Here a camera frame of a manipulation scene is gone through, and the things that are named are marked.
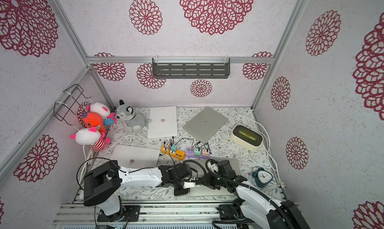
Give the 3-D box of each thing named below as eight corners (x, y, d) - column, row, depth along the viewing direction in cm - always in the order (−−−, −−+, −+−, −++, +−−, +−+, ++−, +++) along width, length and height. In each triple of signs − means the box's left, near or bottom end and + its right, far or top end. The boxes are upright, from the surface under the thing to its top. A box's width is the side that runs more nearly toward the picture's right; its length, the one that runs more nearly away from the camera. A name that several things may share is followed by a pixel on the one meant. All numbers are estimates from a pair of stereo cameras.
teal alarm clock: (261, 190, 83) (264, 187, 79) (248, 177, 87) (251, 174, 83) (271, 180, 86) (275, 177, 82) (258, 168, 91) (261, 164, 87)
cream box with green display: (226, 142, 103) (228, 136, 97) (232, 128, 110) (234, 122, 105) (257, 155, 96) (261, 150, 91) (261, 139, 104) (265, 134, 99)
